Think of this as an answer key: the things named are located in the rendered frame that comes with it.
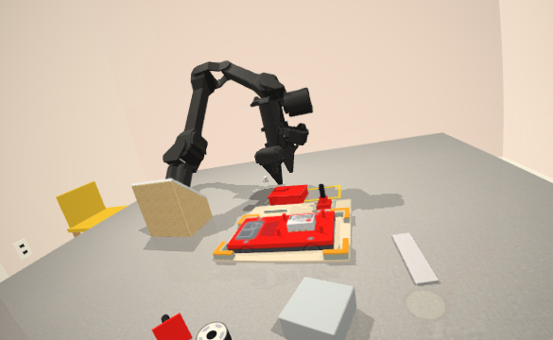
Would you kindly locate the white flat bar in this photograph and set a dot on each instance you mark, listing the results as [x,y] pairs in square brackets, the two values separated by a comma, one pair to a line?
[417,264]

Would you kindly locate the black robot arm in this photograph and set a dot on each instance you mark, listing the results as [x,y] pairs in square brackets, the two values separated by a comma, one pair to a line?
[186,154]

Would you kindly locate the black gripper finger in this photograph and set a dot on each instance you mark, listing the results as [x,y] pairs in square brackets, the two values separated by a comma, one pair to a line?
[289,158]
[275,170]

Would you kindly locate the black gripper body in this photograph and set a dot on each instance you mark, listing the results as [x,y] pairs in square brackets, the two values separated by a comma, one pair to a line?
[273,150]

